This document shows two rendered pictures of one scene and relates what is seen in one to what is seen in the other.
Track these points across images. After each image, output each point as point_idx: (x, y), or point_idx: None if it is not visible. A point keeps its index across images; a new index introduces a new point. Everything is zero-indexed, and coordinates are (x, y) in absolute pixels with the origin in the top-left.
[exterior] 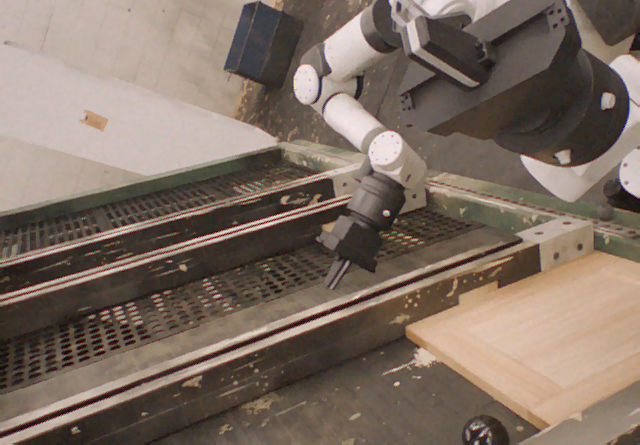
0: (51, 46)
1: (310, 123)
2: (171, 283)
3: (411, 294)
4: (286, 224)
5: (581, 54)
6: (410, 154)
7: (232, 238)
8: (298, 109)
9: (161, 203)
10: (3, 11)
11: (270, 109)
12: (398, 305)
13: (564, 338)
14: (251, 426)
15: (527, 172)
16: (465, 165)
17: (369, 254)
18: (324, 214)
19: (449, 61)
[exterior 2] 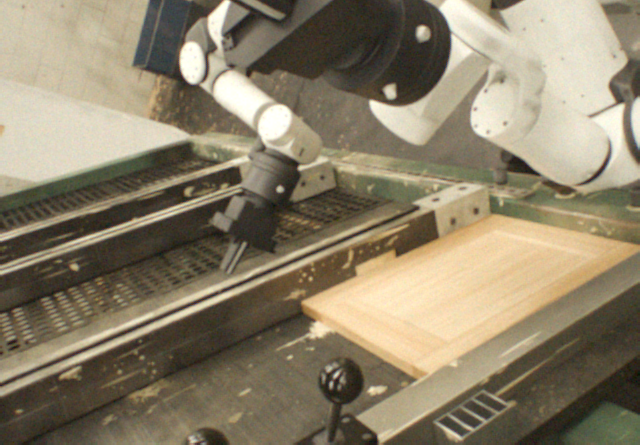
0: None
1: (229, 118)
2: (62, 284)
3: (305, 268)
4: (186, 214)
5: None
6: (301, 127)
7: (127, 232)
8: (215, 104)
9: (58, 207)
10: None
11: (186, 106)
12: (292, 280)
13: (454, 296)
14: (137, 413)
15: (447, 152)
16: (387, 150)
17: (266, 234)
18: (227, 201)
19: None
